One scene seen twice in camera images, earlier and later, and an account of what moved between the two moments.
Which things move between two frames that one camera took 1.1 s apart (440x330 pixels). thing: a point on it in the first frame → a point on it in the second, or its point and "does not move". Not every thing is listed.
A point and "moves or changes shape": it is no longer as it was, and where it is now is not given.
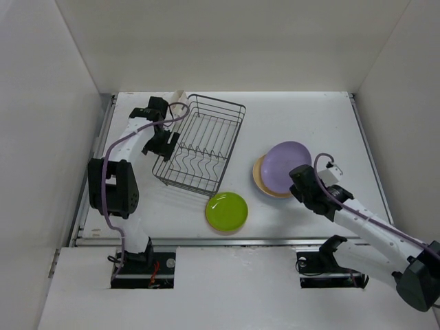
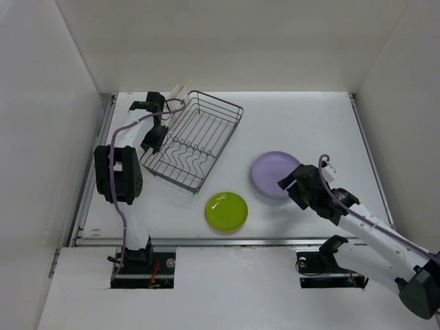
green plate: x=226 y=211 does not move
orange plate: x=225 y=233 does not move
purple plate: x=278 y=161 moves or changes shape
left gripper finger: x=170 y=148 → x=165 y=128
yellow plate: x=258 y=177 → x=255 y=185
